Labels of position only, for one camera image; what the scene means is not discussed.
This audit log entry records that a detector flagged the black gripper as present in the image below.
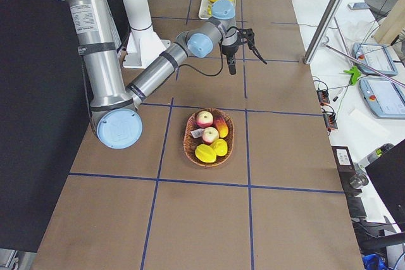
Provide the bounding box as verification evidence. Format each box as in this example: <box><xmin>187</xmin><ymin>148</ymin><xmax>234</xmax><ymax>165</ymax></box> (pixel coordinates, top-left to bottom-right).
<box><xmin>221</xmin><ymin>40</ymin><xmax>239</xmax><ymax>75</ymax></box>

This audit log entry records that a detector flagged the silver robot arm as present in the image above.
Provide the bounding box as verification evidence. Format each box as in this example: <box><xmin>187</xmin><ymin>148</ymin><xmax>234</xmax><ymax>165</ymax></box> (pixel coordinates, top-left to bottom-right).
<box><xmin>63</xmin><ymin>0</ymin><xmax>237</xmax><ymax>149</ymax></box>

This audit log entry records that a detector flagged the brown wicker basket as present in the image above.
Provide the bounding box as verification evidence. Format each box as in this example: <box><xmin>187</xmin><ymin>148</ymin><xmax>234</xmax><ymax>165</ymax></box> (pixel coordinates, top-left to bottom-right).
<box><xmin>183</xmin><ymin>108</ymin><xmax>234</xmax><ymax>167</ymax></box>

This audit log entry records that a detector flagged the cream bear tray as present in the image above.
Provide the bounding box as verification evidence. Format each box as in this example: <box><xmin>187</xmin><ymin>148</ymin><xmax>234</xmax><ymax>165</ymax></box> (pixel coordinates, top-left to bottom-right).
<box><xmin>198</xmin><ymin>0</ymin><xmax>236</xmax><ymax>20</ymax></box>

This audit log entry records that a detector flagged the pink white peach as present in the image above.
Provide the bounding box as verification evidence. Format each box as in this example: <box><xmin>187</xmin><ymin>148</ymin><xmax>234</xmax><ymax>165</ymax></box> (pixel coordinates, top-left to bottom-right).
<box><xmin>196</xmin><ymin>111</ymin><xmax>213</xmax><ymax>128</ymax></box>

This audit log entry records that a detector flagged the white paper tag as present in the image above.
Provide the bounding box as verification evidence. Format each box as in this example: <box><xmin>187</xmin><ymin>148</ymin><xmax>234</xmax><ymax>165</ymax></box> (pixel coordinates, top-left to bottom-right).
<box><xmin>190</xmin><ymin>128</ymin><xmax>204</xmax><ymax>138</ymax></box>

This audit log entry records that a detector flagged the black power strip far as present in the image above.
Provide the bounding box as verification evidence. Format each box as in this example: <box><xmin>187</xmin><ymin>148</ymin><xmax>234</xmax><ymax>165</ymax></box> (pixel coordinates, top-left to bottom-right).
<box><xmin>316</xmin><ymin>89</ymin><xmax>330</xmax><ymax>106</ymax></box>

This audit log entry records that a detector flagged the black power strip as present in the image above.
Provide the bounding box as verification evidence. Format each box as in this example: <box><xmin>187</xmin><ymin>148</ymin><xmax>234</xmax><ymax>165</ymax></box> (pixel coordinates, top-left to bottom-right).
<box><xmin>322</xmin><ymin>109</ymin><xmax>338</xmax><ymax>132</ymax></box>
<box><xmin>316</xmin><ymin>89</ymin><xmax>330</xmax><ymax>106</ymax></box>

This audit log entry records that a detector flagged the black power strip near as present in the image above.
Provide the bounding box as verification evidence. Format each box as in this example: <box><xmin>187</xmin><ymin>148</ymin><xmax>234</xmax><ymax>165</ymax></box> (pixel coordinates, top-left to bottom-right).
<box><xmin>322</xmin><ymin>109</ymin><xmax>338</xmax><ymax>132</ymax></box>

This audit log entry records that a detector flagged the green clip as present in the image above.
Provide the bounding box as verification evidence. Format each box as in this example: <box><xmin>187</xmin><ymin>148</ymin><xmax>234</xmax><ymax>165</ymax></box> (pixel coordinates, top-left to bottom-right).
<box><xmin>343</xmin><ymin>65</ymin><xmax>361</xmax><ymax>86</ymax></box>

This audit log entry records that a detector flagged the smartphone on desk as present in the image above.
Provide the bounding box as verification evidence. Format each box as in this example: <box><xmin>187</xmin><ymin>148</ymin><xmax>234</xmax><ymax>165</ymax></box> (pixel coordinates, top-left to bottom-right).
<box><xmin>347</xmin><ymin>3</ymin><xmax>370</xmax><ymax>10</ymax></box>

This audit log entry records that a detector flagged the far blue teach pendant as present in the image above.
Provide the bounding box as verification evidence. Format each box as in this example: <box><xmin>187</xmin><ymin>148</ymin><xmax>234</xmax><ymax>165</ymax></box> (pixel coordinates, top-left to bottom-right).
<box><xmin>352</xmin><ymin>42</ymin><xmax>398</xmax><ymax>77</ymax></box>

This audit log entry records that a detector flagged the blue teach pendant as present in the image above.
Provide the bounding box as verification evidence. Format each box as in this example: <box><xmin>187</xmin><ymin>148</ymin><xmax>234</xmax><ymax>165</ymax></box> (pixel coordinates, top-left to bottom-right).
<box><xmin>352</xmin><ymin>42</ymin><xmax>398</xmax><ymax>77</ymax></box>
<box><xmin>359</xmin><ymin>77</ymin><xmax>404</xmax><ymax>119</ymax></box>

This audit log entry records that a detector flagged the long metal grabber rod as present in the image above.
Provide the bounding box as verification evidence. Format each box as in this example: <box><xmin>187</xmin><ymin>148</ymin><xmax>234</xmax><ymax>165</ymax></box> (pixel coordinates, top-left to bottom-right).
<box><xmin>322</xmin><ymin>18</ymin><xmax>405</xmax><ymax>87</ymax></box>

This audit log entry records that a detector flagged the black labelled box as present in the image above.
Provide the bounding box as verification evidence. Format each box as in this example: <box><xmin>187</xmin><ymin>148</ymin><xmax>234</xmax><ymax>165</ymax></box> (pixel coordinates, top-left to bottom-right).
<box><xmin>332</xmin><ymin>146</ymin><xmax>362</xmax><ymax>197</ymax></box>

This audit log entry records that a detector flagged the near blue teach pendant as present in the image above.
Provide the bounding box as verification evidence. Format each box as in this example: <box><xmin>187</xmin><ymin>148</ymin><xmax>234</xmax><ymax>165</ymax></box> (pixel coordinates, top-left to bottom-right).
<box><xmin>359</xmin><ymin>77</ymin><xmax>404</xmax><ymax>119</ymax></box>

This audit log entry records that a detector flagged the metal cup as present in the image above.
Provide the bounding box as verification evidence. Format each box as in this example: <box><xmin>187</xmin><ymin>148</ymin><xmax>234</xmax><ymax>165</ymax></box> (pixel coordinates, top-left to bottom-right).
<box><xmin>349</xmin><ymin>173</ymin><xmax>369</xmax><ymax>189</ymax></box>

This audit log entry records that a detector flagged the black monitor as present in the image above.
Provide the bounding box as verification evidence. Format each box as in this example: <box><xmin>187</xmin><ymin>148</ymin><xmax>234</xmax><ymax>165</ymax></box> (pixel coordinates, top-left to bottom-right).
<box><xmin>366</xmin><ymin>140</ymin><xmax>404</xmax><ymax>223</ymax></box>

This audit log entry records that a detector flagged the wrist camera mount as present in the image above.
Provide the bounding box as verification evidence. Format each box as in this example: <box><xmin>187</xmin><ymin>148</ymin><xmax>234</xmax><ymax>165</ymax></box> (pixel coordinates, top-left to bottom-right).
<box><xmin>237</xmin><ymin>28</ymin><xmax>256</xmax><ymax>51</ymax></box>

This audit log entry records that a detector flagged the black camera cable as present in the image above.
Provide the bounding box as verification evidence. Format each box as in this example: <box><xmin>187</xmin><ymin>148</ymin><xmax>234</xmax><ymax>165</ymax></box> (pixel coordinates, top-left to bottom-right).
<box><xmin>177</xmin><ymin>28</ymin><xmax>268</xmax><ymax>77</ymax></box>

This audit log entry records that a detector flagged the white pedestal base plate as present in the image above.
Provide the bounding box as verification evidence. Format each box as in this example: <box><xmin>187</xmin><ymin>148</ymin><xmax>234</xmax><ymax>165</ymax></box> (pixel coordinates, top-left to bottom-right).
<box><xmin>123</xmin><ymin>27</ymin><xmax>171</xmax><ymax>69</ymax></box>

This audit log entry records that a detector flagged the aluminium frame post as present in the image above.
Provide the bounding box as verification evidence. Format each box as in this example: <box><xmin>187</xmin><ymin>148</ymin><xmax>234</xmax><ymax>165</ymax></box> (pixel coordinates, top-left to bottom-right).
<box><xmin>303</xmin><ymin>0</ymin><xmax>342</xmax><ymax>64</ymax></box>

